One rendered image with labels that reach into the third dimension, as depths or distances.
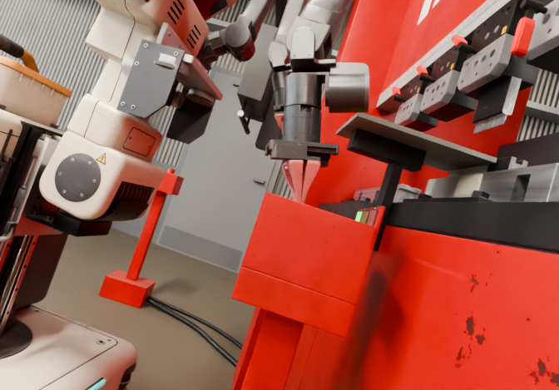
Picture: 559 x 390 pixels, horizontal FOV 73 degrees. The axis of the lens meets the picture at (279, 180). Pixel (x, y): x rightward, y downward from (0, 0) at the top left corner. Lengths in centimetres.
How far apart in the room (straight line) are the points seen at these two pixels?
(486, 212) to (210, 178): 399
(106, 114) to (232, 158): 348
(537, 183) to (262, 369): 48
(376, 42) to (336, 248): 139
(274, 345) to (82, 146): 57
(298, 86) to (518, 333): 39
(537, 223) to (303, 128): 31
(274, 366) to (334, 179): 111
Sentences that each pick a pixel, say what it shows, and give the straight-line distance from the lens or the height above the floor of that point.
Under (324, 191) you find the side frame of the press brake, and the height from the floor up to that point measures 93.
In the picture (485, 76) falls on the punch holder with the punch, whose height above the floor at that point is 118.
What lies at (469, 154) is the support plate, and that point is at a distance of 75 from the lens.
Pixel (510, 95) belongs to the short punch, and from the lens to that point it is 87.
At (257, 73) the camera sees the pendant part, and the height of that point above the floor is 136.
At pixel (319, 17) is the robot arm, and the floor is 109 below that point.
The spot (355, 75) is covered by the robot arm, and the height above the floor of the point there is 101.
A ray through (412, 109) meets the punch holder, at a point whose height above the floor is 120.
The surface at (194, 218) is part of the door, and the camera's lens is 438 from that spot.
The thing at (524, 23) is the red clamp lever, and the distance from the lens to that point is 78.
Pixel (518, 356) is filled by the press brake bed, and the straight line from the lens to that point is 40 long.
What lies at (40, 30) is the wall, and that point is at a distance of 598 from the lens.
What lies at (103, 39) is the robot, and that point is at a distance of 101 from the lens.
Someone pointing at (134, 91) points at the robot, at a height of 93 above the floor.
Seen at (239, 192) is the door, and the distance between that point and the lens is 426.
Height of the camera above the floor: 79
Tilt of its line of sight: 4 degrees up
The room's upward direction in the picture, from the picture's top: 18 degrees clockwise
